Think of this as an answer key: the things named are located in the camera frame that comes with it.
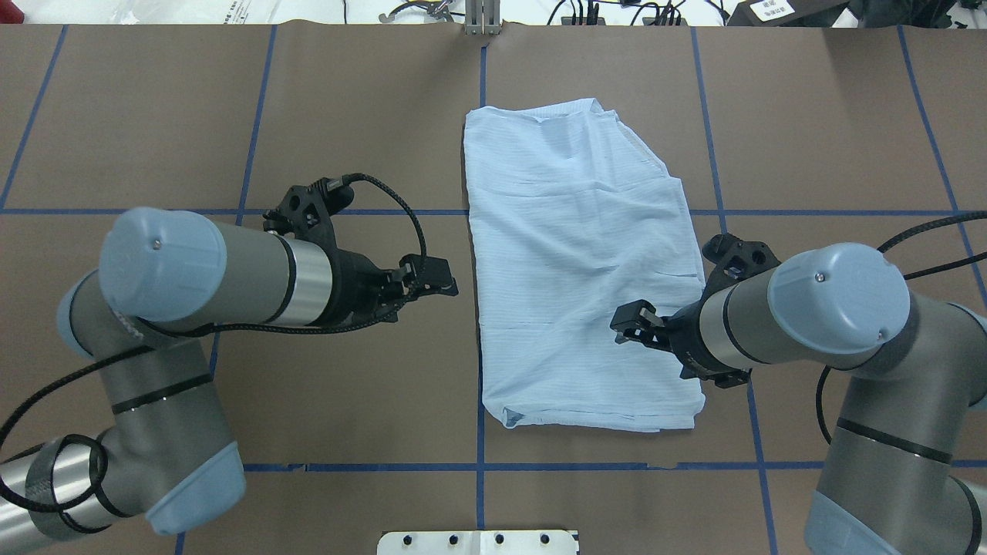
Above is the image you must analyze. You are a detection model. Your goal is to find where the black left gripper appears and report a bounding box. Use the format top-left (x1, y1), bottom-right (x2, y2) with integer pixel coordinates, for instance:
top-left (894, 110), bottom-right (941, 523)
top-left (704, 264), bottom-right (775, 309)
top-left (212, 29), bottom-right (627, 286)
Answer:
top-left (328, 250), bottom-right (459, 326)

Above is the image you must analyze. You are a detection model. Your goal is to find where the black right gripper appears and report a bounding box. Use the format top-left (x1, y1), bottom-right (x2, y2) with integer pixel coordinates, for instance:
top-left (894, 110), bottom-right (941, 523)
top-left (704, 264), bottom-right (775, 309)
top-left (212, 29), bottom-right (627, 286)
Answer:
top-left (609, 299), bottom-right (752, 388)

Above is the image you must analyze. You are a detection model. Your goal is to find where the light blue button-up shirt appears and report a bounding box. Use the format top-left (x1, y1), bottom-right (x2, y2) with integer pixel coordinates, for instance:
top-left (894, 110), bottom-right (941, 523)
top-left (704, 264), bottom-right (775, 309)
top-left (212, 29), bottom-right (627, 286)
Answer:
top-left (464, 98), bottom-right (706, 432)

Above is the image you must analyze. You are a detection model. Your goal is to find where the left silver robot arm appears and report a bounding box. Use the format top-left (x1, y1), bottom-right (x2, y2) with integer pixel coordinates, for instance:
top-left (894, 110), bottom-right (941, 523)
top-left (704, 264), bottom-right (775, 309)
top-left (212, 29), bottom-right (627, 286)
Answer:
top-left (2, 207), bottom-right (457, 554)

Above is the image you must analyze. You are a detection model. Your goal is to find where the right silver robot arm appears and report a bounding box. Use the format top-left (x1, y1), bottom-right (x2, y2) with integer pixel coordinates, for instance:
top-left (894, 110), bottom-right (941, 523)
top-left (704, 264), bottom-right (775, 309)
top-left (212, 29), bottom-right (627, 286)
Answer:
top-left (610, 234), bottom-right (986, 554)

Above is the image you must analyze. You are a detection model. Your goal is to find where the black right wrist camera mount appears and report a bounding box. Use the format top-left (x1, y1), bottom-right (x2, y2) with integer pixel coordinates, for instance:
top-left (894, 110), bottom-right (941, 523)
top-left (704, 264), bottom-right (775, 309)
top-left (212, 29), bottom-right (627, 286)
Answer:
top-left (701, 233), bottom-right (780, 300)

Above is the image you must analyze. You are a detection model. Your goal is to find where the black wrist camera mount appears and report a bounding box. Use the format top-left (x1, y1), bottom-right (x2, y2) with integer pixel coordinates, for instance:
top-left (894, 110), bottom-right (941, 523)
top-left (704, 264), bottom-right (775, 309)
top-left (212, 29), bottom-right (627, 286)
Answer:
top-left (262, 178), bottom-right (355, 251)
top-left (701, 233), bottom-right (780, 300)

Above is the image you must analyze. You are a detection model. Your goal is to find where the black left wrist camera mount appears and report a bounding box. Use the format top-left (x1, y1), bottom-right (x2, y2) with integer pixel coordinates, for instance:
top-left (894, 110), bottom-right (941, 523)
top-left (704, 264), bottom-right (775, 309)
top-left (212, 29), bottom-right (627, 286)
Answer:
top-left (262, 178), bottom-right (355, 251)

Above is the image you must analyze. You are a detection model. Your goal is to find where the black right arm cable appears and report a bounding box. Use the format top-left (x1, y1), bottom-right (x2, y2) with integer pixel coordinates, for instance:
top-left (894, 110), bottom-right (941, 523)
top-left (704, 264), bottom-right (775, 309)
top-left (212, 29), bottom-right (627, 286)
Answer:
top-left (816, 210), bottom-right (987, 448)

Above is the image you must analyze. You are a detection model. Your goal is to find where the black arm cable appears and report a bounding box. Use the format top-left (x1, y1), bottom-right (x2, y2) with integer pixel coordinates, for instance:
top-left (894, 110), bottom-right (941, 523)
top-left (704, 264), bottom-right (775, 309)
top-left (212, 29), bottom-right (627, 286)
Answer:
top-left (0, 173), bottom-right (429, 534)
top-left (816, 210), bottom-right (987, 448)

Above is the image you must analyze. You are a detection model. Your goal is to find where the white camera mast base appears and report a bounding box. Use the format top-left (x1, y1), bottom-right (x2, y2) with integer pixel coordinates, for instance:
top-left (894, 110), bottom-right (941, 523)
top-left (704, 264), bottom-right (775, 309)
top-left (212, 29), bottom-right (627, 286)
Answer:
top-left (376, 528), bottom-right (581, 554)

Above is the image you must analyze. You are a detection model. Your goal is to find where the aluminium frame post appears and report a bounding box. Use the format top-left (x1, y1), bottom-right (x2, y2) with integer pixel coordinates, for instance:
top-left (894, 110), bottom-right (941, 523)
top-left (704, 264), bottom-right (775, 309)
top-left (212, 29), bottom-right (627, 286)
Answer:
top-left (463, 0), bottom-right (503, 36)

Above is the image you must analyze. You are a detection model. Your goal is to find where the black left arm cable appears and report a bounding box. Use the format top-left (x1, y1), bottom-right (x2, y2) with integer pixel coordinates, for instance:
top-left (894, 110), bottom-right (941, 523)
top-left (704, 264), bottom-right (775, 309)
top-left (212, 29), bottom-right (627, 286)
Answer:
top-left (0, 173), bottom-right (429, 534)

